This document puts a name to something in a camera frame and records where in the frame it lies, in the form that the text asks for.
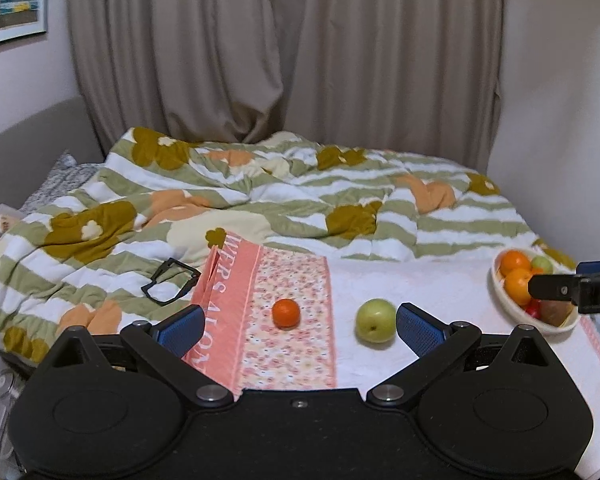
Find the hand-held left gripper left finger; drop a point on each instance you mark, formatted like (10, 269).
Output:
(182, 331)

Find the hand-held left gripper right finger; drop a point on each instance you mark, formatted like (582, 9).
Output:
(420, 333)

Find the brown kiwi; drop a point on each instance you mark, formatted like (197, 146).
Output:
(555, 313)

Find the red cherry tomato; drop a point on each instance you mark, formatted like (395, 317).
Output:
(532, 308)

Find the orange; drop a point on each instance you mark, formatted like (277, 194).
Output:
(517, 285)
(514, 261)

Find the green apple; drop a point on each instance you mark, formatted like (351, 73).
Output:
(375, 321)
(542, 263)

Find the cream cartoon print bowl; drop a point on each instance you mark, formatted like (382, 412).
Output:
(505, 301)

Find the small orange tangerine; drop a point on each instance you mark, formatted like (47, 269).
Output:
(286, 313)

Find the white towel with pink border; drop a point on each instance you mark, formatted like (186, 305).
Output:
(430, 280)

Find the black eyeglasses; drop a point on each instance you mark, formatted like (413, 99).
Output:
(185, 266)

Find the green striped floral blanket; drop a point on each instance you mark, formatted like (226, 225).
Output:
(280, 200)

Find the clear plastic container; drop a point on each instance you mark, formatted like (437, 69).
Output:
(5, 395)

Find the grey patterned pillow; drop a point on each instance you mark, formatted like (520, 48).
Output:
(65, 180)

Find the grey bed headboard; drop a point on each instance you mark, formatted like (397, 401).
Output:
(30, 135)

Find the beige curtain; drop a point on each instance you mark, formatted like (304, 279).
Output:
(280, 60)

